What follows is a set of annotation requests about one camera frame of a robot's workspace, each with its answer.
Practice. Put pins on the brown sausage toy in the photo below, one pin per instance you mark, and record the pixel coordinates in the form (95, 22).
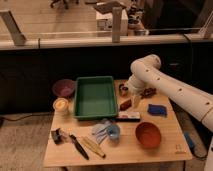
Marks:
(125, 105)

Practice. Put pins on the orange bowl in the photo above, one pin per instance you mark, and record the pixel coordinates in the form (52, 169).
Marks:
(148, 135)

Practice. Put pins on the green plastic tray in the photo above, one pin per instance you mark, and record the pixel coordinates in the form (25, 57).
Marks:
(95, 98)

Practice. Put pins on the blue sponge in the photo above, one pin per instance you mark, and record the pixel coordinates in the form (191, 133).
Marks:
(157, 110)

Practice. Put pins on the blue object on floor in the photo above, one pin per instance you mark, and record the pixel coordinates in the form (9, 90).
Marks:
(190, 142)

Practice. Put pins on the bunch of dark grapes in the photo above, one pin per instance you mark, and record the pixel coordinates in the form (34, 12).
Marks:
(148, 93)

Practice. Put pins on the yellow cup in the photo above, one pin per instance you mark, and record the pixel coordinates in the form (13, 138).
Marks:
(60, 105)

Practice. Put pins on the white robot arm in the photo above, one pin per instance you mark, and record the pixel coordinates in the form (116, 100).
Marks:
(146, 71)

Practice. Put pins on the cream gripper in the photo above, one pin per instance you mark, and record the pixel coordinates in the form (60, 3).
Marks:
(135, 100)

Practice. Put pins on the black white board eraser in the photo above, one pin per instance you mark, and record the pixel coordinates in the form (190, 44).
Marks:
(129, 116)

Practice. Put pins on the wooden table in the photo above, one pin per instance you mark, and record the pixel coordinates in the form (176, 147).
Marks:
(127, 150)

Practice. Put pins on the white cardboard box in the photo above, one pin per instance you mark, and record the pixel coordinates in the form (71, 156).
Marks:
(104, 22)

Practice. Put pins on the dark small toy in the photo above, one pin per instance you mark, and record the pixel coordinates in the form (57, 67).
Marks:
(57, 136)

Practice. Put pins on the purple bowl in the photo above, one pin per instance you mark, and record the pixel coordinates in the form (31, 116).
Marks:
(63, 88)

